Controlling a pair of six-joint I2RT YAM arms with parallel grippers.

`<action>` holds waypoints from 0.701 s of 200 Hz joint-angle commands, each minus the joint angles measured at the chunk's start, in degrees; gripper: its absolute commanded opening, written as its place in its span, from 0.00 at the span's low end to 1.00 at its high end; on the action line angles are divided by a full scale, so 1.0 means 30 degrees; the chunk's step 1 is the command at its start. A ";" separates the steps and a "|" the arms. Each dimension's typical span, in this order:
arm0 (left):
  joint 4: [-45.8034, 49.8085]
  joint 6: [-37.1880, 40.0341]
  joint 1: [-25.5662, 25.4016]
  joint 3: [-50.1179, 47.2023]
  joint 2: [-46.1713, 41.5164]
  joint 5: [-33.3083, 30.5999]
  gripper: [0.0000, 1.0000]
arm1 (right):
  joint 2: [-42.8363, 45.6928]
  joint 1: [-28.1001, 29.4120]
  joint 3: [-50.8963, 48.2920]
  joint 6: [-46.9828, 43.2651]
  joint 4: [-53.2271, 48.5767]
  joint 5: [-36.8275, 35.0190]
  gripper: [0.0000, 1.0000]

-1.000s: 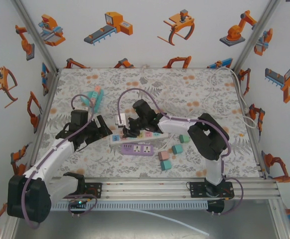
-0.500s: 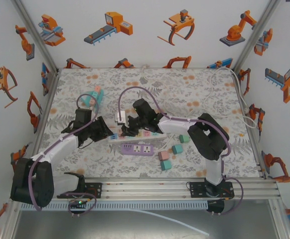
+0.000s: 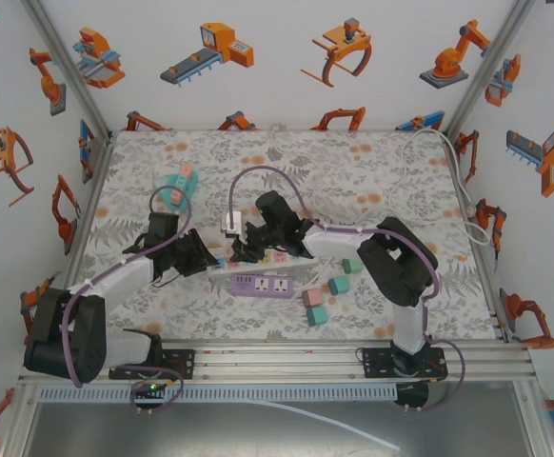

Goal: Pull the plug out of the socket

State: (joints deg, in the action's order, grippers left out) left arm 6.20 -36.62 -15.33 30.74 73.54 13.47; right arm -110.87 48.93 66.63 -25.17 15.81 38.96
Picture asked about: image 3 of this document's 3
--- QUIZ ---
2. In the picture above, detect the black round controller housing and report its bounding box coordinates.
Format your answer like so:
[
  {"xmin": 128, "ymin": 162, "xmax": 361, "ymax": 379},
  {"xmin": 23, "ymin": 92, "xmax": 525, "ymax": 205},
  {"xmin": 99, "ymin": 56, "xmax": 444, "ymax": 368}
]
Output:
[{"xmin": 394, "ymin": 382, "xmax": 430, "ymax": 411}]

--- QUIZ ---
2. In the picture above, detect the steel base panel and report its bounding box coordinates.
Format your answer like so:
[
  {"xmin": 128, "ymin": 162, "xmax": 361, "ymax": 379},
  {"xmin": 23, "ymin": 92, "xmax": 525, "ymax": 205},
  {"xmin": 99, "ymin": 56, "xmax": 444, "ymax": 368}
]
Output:
[{"xmin": 19, "ymin": 397, "xmax": 549, "ymax": 457}]

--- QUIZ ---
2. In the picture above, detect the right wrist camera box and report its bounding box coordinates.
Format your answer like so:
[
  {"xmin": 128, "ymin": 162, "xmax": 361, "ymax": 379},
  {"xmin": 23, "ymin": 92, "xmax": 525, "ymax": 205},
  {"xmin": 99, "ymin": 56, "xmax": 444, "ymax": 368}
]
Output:
[{"xmin": 219, "ymin": 211, "xmax": 246, "ymax": 238}]

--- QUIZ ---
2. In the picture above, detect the teal triangular power strip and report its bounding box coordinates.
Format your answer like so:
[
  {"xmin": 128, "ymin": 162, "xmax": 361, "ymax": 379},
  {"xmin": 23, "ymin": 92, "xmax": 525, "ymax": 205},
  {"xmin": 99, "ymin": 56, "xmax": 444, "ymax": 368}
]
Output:
[{"xmin": 151, "ymin": 170, "xmax": 201, "ymax": 210}]

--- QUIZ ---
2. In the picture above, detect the long white power cable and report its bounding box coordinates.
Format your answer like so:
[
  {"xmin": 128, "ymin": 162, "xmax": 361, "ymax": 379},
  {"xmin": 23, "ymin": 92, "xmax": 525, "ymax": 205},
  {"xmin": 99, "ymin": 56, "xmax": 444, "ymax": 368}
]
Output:
[{"xmin": 290, "ymin": 128, "xmax": 492, "ymax": 294}]

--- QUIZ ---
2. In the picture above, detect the purple power strip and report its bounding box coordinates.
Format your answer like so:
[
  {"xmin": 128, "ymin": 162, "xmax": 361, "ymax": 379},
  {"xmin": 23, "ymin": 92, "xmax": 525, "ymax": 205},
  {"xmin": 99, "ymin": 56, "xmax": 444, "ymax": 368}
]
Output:
[{"xmin": 230, "ymin": 271, "xmax": 297, "ymax": 299}]

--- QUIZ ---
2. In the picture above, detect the aluminium corner post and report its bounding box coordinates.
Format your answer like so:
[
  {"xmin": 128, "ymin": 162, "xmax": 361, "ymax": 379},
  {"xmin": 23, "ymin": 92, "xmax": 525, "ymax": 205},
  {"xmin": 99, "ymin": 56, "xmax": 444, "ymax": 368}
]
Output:
[
  {"xmin": 19, "ymin": 0, "xmax": 115, "ymax": 144},
  {"xmin": 443, "ymin": 0, "xmax": 540, "ymax": 142}
]

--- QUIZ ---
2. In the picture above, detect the grey slotted cable duct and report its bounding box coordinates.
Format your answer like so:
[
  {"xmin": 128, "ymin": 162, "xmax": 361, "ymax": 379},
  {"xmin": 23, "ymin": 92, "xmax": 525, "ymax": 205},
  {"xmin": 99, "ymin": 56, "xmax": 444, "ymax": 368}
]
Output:
[{"xmin": 36, "ymin": 385, "xmax": 398, "ymax": 404}]

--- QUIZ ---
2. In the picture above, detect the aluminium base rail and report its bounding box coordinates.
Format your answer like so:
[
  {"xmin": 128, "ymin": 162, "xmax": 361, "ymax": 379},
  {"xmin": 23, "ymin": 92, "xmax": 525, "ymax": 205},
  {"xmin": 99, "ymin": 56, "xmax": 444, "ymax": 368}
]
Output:
[{"xmin": 17, "ymin": 340, "xmax": 538, "ymax": 385}]

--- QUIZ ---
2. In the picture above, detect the floral table mat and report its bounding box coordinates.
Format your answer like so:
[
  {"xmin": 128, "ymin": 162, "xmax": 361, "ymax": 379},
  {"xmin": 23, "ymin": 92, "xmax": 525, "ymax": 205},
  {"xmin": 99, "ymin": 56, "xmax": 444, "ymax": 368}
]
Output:
[{"xmin": 67, "ymin": 129, "xmax": 505, "ymax": 342}]

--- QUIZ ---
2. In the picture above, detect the circuit board with green light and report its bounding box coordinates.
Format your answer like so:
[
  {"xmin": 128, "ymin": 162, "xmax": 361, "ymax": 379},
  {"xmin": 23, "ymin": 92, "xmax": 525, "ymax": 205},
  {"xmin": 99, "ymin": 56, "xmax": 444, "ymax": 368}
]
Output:
[{"xmin": 130, "ymin": 380, "xmax": 169, "ymax": 397}]

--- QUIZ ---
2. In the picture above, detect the aluminium side rail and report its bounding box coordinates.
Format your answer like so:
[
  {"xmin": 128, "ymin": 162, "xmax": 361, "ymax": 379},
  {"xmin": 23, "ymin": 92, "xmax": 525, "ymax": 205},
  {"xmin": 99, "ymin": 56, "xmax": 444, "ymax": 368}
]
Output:
[
  {"xmin": 445, "ymin": 132, "xmax": 514, "ymax": 342},
  {"xmin": 43, "ymin": 132, "xmax": 116, "ymax": 347}
]

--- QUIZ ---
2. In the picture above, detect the white power strip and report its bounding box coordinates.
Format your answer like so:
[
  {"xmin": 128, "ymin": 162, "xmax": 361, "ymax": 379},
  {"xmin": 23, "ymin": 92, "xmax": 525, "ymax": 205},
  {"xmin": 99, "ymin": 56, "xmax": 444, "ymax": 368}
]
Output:
[{"xmin": 206, "ymin": 245, "xmax": 320, "ymax": 278}]

